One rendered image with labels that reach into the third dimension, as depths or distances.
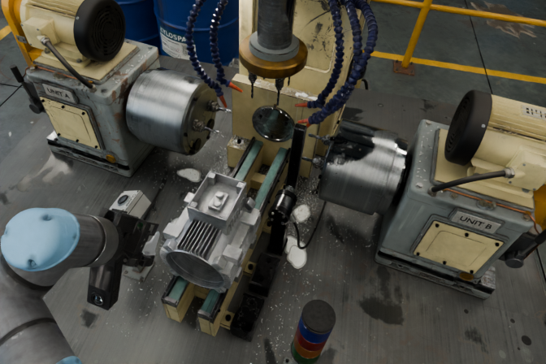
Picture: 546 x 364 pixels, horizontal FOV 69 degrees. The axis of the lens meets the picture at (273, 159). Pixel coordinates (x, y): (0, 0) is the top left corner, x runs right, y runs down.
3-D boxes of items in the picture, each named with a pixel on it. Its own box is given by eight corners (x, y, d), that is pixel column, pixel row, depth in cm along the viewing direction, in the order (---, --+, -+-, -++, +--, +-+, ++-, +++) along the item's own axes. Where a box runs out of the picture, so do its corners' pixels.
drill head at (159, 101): (140, 100, 150) (126, 41, 132) (229, 126, 143) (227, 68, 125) (99, 143, 134) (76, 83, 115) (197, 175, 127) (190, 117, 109)
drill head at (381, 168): (309, 150, 138) (319, 93, 119) (428, 186, 130) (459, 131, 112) (285, 205, 122) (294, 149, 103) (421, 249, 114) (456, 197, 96)
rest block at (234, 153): (233, 154, 150) (233, 132, 141) (250, 160, 149) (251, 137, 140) (227, 166, 146) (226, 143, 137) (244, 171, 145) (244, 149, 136)
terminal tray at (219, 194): (210, 188, 105) (208, 170, 99) (247, 200, 103) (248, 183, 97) (188, 223, 97) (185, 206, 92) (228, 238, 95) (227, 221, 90)
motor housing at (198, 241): (200, 215, 117) (194, 174, 103) (260, 236, 113) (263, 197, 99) (164, 275, 104) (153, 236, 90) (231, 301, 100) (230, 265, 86)
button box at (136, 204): (134, 203, 108) (122, 189, 105) (152, 202, 104) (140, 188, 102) (94, 256, 97) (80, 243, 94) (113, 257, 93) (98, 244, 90)
